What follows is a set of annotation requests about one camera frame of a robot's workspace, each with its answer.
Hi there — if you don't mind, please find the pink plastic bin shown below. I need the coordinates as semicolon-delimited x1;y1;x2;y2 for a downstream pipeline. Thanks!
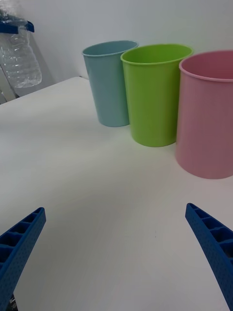
175;50;233;180

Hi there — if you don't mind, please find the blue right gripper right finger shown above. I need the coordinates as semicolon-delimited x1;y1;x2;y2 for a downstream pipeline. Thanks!
185;203;233;311

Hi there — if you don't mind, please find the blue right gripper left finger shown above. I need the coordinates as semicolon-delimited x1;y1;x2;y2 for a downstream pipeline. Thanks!
0;207;47;311

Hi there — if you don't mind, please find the pale blue plastic bin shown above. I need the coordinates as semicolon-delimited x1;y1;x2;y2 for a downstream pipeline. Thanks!
82;39;139;128

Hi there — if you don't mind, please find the clear plastic bottle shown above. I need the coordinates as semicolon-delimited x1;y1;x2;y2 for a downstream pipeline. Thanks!
0;0;43;89

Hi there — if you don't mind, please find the yellow-green plastic bin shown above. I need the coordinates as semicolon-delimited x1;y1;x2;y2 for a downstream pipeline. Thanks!
120;43;194;148

